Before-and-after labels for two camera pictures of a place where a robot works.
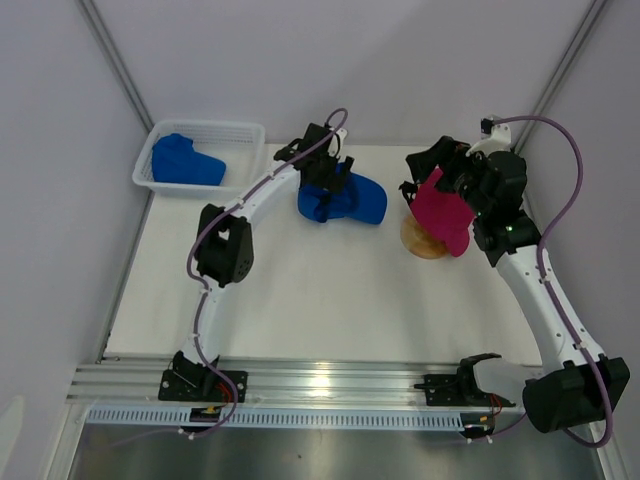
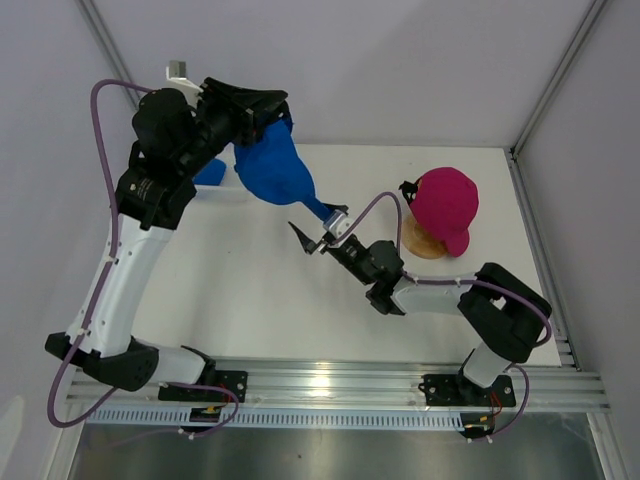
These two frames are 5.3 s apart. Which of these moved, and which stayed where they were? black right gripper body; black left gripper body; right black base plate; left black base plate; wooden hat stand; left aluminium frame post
Moved: black left gripper body; black right gripper body
Stayed: left black base plate; left aluminium frame post; right black base plate; wooden hat stand
